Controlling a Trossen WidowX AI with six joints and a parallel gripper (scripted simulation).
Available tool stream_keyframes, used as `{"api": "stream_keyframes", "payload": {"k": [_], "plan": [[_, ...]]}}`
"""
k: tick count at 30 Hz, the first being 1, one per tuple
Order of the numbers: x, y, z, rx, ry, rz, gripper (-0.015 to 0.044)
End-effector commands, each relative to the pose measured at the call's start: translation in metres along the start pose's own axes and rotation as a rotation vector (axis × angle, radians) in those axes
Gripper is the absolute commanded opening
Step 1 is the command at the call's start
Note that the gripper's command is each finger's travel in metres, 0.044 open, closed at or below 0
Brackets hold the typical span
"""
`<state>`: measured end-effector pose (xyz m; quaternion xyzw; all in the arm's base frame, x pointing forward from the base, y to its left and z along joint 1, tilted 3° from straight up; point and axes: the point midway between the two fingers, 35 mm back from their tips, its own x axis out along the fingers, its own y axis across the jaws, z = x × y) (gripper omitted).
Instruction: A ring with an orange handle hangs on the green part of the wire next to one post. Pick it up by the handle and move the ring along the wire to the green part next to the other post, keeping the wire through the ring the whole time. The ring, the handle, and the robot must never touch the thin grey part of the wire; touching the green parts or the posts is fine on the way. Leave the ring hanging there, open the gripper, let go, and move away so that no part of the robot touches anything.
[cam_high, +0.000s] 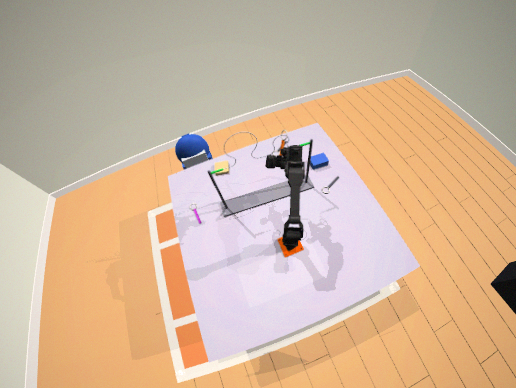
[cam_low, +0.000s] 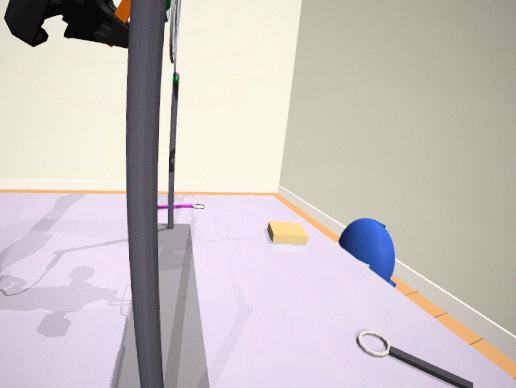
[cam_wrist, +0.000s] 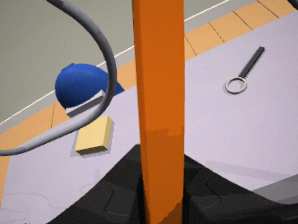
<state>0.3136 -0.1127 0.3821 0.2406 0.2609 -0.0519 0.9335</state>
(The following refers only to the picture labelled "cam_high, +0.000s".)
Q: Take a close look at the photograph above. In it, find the blue rectangular block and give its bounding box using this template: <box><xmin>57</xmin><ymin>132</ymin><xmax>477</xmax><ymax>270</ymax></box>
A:
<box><xmin>310</xmin><ymin>153</ymin><xmax>329</xmax><ymax>170</ymax></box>

